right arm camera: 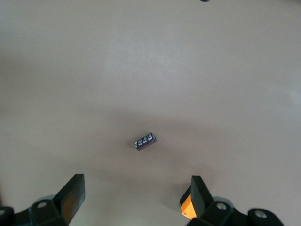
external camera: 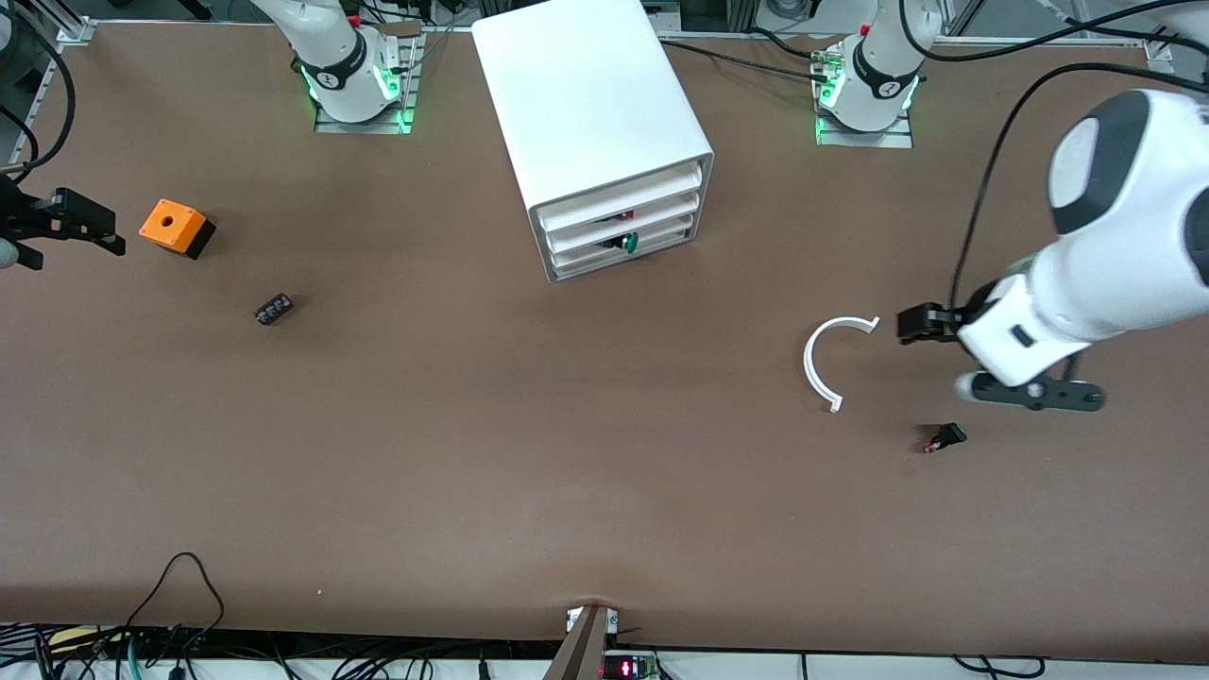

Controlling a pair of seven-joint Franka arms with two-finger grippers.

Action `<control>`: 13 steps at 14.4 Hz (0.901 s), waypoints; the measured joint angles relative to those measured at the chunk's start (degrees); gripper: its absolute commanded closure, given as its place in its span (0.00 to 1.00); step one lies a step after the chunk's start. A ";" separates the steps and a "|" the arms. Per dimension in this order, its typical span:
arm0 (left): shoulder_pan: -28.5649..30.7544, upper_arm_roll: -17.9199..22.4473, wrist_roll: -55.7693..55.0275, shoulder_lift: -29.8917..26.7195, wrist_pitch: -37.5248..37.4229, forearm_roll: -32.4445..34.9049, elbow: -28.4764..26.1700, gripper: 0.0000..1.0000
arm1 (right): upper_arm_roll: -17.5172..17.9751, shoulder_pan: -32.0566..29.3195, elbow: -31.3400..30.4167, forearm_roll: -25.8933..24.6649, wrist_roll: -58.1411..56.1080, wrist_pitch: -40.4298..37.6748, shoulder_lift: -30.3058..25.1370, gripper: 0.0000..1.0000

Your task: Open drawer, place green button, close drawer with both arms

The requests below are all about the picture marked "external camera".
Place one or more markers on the white plastic drawer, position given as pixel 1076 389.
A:
pixel 576 258
pixel 576 214
pixel 576 236

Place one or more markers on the green push button switch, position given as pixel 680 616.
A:
pixel 631 244

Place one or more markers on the aluminium table frame rail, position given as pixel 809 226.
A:
pixel 1160 47
pixel 77 31

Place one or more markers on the white curved plastic arc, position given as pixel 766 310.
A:
pixel 808 366

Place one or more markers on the white drawer cabinet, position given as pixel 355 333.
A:
pixel 586 94

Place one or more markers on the small black switch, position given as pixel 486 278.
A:
pixel 952 434

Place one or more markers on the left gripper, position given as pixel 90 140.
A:
pixel 947 318

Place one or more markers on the small red black component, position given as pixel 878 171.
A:
pixel 625 215

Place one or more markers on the orange button enclosure box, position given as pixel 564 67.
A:
pixel 184 227

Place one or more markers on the dark cylindrical capacitor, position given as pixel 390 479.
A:
pixel 274 309

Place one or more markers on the device with red display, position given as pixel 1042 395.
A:
pixel 628 669

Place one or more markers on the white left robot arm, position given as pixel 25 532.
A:
pixel 1115 274

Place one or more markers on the brown camera support post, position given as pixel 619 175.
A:
pixel 581 652

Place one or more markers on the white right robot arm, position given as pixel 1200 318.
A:
pixel 340 57

